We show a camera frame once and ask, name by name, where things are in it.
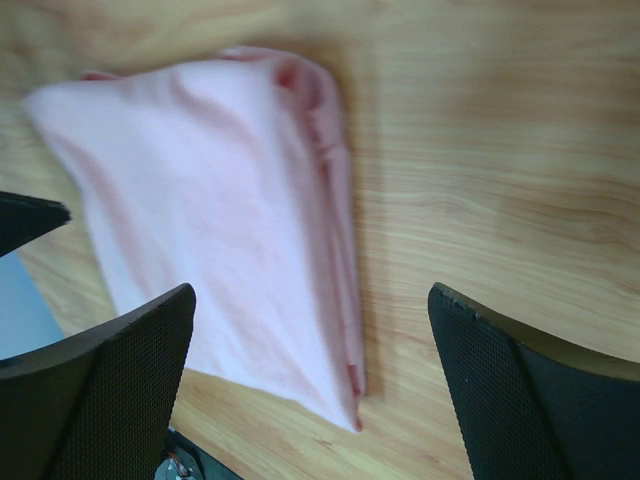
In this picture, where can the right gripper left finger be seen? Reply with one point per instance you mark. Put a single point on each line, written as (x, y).
(97, 405)

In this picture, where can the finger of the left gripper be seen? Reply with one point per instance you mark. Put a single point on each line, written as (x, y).
(25, 218)

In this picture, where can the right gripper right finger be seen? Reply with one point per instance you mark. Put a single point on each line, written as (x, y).
(531, 405)

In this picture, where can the pink t-shirt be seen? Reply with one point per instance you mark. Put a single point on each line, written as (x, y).
(232, 174)

